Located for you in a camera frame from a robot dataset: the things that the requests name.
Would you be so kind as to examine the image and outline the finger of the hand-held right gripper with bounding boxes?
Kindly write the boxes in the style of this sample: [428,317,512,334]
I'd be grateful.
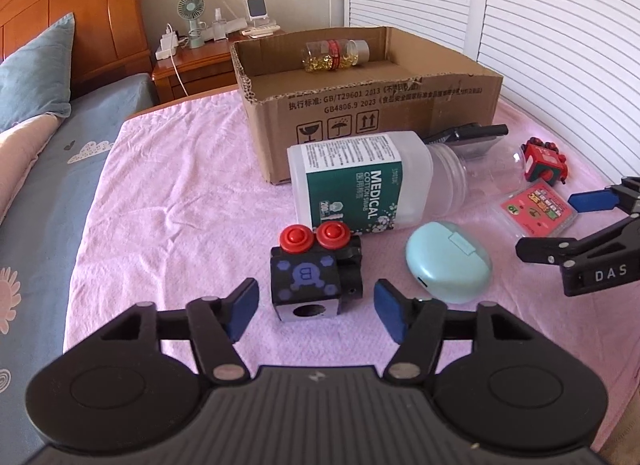
[515,217,640,266]
[569,176,640,216]

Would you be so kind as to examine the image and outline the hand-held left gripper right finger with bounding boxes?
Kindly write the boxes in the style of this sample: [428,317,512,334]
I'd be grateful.
[372,279,538,384]

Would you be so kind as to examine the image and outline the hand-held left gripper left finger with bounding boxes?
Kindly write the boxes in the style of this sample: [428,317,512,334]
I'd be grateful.
[100,277,261,385]

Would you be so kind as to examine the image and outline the black toy train red buttons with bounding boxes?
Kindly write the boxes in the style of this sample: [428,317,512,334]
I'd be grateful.
[270,223,363,322]

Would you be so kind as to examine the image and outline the mint green earbud case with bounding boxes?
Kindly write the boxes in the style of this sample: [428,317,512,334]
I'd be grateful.
[405,222,494,304]

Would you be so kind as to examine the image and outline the clear plastic cup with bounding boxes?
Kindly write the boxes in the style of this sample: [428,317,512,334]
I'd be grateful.
[452,141,530,200]

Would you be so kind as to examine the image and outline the cotton swab jar green label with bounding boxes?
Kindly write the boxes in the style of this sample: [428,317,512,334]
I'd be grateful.
[286,130,471,232]

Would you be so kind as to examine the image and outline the brown cardboard box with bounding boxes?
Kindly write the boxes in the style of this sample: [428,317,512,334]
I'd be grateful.
[230,26,504,186]

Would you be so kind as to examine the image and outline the red card pack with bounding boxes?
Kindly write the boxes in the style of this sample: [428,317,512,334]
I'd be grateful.
[500,182,581,238]

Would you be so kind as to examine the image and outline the blue cloud print bed sheet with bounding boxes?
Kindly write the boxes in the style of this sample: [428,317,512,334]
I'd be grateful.
[0,72,156,465]

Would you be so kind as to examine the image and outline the wooden nightstand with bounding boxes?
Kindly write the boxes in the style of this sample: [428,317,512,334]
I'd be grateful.
[151,28,286,106]

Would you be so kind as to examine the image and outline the clear bottle of yellow capsules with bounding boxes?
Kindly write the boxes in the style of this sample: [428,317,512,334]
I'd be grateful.
[301,38,371,74]

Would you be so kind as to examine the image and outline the white power strip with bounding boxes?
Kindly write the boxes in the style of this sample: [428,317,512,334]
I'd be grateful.
[155,35,181,60]

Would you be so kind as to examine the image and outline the pink floral quilt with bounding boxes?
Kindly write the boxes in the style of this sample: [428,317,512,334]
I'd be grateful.
[0,115,61,226]

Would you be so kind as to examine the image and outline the white phone on stand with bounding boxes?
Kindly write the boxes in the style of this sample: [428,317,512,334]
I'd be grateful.
[241,0,274,29]

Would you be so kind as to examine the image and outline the small green desk fan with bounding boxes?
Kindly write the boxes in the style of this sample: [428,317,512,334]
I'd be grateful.
[176,0,207,49]

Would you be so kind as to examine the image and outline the blue pillow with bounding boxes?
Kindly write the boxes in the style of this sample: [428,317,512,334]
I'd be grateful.
[0,12,76,133]

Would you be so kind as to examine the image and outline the wooden headboard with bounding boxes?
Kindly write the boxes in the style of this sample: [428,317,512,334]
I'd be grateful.
[0,0,153,101]

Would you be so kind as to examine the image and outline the white charging cable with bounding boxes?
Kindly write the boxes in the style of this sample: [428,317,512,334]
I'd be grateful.
[167,52,190,98]

